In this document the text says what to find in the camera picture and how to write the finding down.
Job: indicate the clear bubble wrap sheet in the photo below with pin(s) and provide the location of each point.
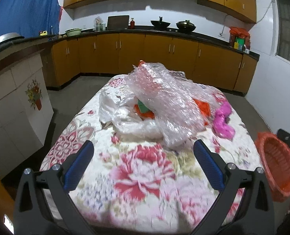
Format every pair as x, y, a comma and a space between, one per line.
178, 133

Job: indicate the green basin bowl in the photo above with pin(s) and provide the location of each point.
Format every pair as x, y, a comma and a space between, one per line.
73, 32

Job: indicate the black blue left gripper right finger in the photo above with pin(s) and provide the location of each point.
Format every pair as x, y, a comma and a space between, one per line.
255, 214

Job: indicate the red sauce bottle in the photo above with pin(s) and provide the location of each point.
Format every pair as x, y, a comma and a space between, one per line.
132, 24

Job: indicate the blue hanging cloth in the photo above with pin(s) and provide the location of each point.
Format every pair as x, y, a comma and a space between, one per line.
29, 17

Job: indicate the white clear plastic bag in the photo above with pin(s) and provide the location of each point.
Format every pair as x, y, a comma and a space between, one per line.
125, 118

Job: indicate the yellow detergent bottle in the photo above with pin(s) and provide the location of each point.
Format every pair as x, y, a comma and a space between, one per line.
43, 33

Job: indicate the orange plastic bag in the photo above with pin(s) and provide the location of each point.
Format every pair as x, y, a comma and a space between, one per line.
168, 92

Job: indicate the orange plastic trash basket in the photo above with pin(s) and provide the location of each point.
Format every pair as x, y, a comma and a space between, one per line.
275, 158

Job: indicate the white tiled counter with flower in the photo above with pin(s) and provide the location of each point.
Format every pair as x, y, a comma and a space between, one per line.
25, 108

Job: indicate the barred window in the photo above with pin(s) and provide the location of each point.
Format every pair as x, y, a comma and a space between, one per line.
281, 13

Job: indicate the magenta plastic bag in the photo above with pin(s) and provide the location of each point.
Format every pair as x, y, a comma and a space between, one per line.
220, 125

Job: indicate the clear bag with jars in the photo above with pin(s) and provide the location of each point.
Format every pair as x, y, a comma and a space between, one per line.
99, 25

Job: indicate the wooden lower kitchen cabinets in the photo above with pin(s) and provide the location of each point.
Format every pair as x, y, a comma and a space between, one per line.
113, 53

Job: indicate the black lidded pot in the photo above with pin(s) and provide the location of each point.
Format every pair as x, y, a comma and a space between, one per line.
185, 26

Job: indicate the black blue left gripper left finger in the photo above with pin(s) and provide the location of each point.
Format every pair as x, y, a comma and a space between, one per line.
32, 214

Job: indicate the black wok with handle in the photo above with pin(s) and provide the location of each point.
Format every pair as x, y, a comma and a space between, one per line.
160, 24

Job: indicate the dark cutting board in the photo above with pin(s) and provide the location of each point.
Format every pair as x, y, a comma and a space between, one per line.
118, 22

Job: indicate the orange bag covered condiment rack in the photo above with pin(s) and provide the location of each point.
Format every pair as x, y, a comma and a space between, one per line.
239, 39

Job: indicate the floral quilted table cover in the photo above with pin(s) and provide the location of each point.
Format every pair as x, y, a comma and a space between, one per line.
139, 186

